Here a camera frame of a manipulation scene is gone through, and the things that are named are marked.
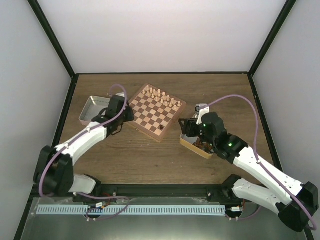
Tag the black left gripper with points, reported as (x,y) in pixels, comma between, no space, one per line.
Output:
(130,116)

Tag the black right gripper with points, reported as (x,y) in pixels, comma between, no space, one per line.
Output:
(189,126)

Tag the gold tin box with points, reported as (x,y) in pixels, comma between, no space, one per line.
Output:
(196,145)

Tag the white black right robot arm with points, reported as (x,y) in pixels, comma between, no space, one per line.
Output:
(292,201)

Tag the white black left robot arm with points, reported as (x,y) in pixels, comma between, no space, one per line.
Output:
(54,173)

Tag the wooden chess board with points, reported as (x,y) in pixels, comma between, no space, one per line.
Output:
(149,113)

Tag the pink tin box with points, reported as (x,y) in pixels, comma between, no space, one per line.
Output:
(92,107)

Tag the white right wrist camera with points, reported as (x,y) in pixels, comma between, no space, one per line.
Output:
(200,110)

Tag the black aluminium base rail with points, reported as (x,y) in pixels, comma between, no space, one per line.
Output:
(213,193)

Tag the white slotted cable duct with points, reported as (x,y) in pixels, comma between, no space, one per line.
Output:
(133,210)

